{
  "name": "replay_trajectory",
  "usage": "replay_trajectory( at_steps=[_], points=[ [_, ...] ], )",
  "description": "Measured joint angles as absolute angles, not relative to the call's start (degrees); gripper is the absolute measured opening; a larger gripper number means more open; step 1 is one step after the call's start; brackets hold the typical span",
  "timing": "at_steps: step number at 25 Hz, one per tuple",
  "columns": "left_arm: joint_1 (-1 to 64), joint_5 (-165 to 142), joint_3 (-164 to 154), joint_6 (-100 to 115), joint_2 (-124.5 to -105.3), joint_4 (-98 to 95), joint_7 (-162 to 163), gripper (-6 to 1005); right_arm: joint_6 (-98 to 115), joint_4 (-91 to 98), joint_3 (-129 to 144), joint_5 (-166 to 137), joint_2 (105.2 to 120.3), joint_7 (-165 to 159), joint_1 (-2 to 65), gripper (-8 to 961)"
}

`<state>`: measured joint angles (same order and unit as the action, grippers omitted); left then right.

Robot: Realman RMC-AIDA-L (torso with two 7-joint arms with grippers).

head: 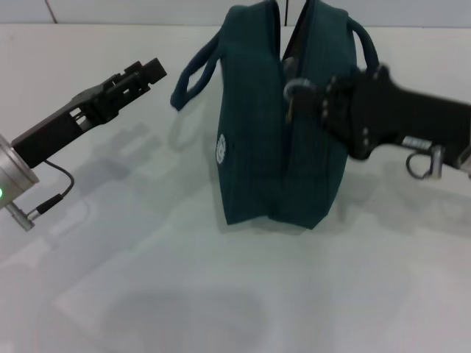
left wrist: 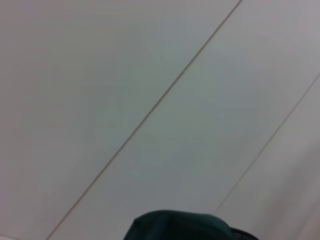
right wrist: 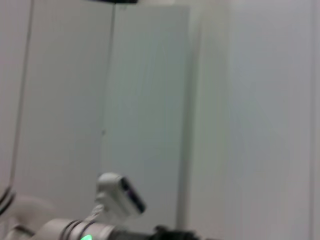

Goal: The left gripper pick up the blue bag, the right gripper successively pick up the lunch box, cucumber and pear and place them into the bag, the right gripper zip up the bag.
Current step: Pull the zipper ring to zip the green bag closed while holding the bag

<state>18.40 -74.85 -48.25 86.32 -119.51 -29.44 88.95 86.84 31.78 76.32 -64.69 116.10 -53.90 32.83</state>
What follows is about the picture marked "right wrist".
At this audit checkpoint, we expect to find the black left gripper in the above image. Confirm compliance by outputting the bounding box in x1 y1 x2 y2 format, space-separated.
109 225 208 240

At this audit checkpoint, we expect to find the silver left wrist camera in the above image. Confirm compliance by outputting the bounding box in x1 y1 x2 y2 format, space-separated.
86 172 147 222

